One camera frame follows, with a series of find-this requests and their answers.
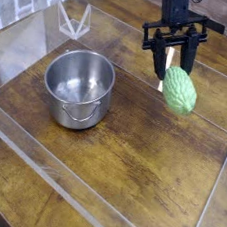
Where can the clear acrylic corner bracket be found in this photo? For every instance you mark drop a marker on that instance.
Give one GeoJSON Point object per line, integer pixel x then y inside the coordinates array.
{"type": "Point", "coordinates": [73, 28]}

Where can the silver metal pot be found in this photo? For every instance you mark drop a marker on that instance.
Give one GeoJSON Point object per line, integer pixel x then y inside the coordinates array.
{"type": "Point", "coordinates": [79, 84]}

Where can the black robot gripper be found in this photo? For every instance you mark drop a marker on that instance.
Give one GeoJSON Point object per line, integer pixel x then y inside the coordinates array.
{"type": "Point", "coordinates": [175, 15]}

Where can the green bumpy toy vegetable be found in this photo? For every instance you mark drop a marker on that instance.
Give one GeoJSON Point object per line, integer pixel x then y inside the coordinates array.
{"type": "Point", "coordinates": [179, 91]}

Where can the clear acrylic tray barrier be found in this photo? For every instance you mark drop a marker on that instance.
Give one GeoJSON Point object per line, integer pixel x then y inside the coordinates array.
{"type": "Point", "coordinates": [141, 166]}

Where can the black wall slot strip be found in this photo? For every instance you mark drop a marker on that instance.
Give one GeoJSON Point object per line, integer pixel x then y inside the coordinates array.
{"type": "Point", "coordinates": [211, 24]}

